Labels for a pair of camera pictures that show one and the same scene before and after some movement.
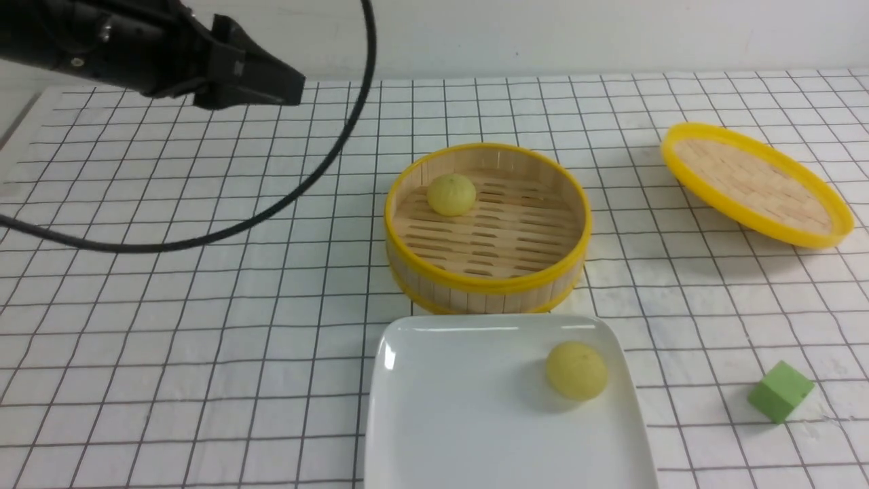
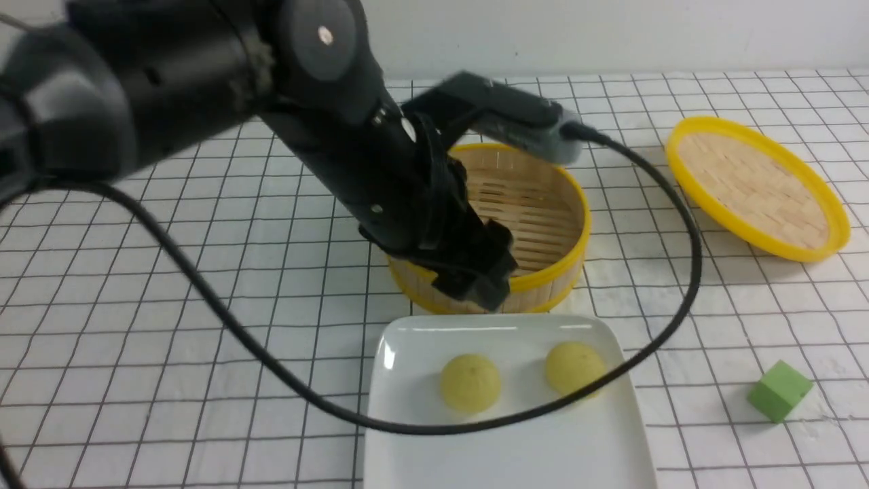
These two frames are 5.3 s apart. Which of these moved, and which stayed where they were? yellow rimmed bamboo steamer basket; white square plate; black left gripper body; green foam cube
Moved: black left gripper body
Stayed: yellow rimmed bamboo steamer basket; white square plate; green foam cube
